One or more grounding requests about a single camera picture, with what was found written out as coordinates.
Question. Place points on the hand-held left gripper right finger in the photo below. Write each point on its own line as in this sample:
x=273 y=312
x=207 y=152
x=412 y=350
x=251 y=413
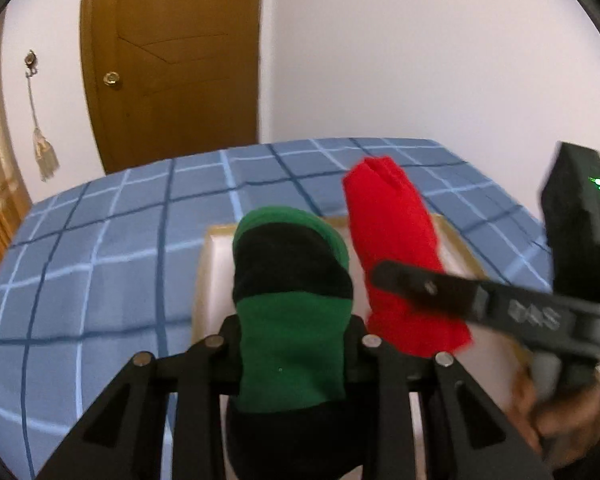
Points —
x=385 y=375

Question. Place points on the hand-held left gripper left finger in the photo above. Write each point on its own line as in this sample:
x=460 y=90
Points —
x=200 y=385

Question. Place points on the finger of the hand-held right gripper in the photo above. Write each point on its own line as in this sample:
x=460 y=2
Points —
x=430 y=287

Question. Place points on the bright red underwear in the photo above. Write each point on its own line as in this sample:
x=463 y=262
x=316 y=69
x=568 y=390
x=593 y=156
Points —
x=395 y=230

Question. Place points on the green and black sock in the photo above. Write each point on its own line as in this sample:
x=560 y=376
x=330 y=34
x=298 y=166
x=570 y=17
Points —
x=290 y=340

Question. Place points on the white tray with wooden rim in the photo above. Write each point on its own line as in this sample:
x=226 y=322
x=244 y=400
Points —
x=215 y=280

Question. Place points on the person's right hand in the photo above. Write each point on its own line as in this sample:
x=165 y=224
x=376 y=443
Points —
x=570 y=420

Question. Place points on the blue plaid bed sheet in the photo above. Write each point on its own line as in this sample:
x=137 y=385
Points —
x=105 y=260

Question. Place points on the cream tassel tieback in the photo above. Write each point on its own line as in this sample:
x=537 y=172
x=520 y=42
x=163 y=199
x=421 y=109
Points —
x=44 y=155

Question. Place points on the brown wooden door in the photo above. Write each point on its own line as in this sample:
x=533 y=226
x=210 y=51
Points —
x=180 y=85

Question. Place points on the brass door knob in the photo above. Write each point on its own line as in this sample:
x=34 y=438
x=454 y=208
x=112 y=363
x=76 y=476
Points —
x=111 y=78

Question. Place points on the metal wall hook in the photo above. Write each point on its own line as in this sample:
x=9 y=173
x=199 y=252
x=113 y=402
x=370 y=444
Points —
x=30 y=62

